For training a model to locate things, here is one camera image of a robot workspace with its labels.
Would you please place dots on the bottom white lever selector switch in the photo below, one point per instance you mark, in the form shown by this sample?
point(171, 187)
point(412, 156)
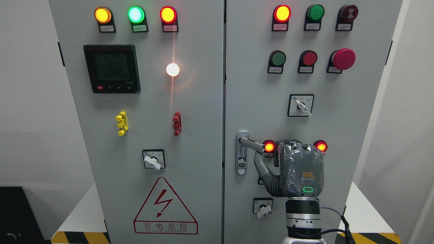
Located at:
point(262, 207)

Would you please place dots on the white lit indicator light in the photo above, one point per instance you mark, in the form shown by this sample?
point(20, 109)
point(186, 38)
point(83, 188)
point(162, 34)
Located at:
point(173, 69)

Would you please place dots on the dark red buzzer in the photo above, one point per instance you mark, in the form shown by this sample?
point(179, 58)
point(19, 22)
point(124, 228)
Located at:
point(345, 18)

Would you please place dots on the red indicator light left door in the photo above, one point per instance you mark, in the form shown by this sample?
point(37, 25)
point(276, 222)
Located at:
point(169, 19)

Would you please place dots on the right grey cabinet door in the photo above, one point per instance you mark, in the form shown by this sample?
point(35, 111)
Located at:
point(257, 102)

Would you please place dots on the black box lower left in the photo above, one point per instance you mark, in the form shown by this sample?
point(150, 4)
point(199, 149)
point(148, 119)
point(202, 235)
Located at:
point(17, 222)

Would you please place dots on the left grey cabinet door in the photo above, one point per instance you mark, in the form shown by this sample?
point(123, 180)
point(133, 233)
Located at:
point(194, 158)

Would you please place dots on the white platform with hazard stripes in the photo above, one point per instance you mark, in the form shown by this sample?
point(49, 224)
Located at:
point(85, 224)

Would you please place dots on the black digital power meter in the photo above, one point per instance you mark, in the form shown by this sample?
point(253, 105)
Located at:
point(112, 68)

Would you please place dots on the green indicator light right top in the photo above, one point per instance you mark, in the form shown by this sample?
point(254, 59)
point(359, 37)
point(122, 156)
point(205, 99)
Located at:
point(313, 17)

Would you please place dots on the grey cabinet door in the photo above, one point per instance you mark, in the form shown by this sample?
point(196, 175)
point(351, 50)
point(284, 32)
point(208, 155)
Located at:
point(194, 158)
point(257, 102)

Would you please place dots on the red lit indicator lower right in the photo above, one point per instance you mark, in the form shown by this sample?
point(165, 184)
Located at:
point(321, 145)

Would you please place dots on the yellow indicator light top left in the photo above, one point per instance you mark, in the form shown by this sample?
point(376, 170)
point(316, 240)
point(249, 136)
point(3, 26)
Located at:
point(104, 17)

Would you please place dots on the yellow terminal connector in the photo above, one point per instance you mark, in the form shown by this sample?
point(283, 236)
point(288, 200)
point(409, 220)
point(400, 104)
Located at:
point(122, 124)

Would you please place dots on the red emergency stop mushroom button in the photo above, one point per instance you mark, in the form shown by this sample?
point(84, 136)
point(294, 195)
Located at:
point(340, 60)

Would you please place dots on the upper right rotary selector switch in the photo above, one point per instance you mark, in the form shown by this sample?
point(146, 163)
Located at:
point(300, 105)

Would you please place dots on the red indicator light right top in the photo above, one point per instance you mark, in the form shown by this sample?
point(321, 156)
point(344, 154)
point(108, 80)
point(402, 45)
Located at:
point(281, 16)

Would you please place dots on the red lit indicator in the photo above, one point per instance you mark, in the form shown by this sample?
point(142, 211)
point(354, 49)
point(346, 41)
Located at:
point(269, 148)
point(321, 145)

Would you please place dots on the green lit indicator light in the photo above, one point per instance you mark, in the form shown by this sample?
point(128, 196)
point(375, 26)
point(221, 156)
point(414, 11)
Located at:
point(137, 19)

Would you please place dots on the left door rotary selector switch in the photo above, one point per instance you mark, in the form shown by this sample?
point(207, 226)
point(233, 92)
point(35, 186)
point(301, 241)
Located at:
point(154, 159)

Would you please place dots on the red push button upper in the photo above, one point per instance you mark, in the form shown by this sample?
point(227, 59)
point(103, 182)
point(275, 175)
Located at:
point(307, 61)

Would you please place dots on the silver cabinet door handle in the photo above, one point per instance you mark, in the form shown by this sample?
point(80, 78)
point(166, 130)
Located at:
point(242, 143)

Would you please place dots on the red lit indicator lower left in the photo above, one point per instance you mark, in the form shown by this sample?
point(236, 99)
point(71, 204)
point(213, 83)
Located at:
point(269, 148)

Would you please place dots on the green push button upper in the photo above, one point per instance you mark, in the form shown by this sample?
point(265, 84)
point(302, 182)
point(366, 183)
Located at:
point(277, 59)

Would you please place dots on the red electric hazard warning sticker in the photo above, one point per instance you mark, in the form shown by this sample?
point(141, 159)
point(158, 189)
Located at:
point(163, 212)

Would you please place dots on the red terminal connector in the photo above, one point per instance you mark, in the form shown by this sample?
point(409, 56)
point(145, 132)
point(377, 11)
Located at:
point(177, 123)

